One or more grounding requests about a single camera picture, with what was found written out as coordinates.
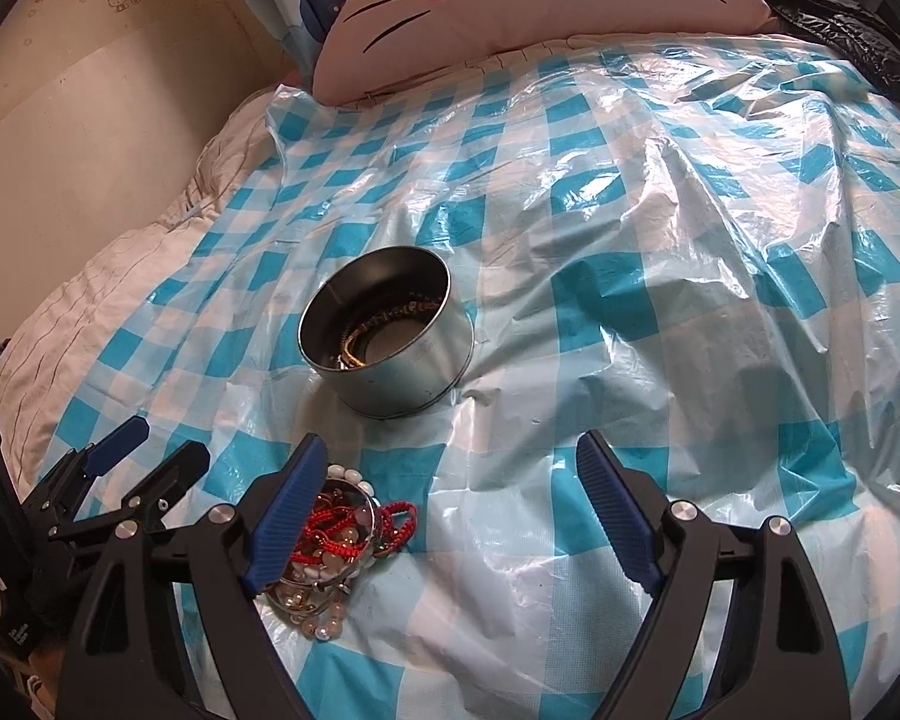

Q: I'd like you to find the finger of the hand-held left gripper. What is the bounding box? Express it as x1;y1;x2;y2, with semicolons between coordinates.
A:
45;441;211;550
22;418;151;524

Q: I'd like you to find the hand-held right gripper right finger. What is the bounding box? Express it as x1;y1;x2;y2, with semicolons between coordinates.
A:
574;431;852;720

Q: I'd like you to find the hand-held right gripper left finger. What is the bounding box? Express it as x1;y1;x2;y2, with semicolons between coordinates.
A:
56;433;331;720

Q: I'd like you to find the red cord bracelet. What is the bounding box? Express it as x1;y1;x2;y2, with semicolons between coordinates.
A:
289;491;419;572

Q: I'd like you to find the silver bangle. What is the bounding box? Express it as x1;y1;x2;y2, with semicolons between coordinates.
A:
266;476;389;616

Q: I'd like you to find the pale pink bead bracelet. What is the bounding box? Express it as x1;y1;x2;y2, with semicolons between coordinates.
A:
274;517;380;642

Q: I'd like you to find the round metal tin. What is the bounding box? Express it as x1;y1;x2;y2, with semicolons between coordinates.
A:
298;246;475;418

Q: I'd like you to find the white quilt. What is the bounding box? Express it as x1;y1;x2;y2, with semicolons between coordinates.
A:
0;86;286;466

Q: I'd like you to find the blue checked plastic sheet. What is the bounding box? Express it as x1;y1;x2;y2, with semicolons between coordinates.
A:
0;37;900;720

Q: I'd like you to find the pink cat face pillow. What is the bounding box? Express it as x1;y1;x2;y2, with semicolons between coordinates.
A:
311;0;772;104

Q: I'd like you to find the black shiny jacket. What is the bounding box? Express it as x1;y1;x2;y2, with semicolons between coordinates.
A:
757;0;900;102

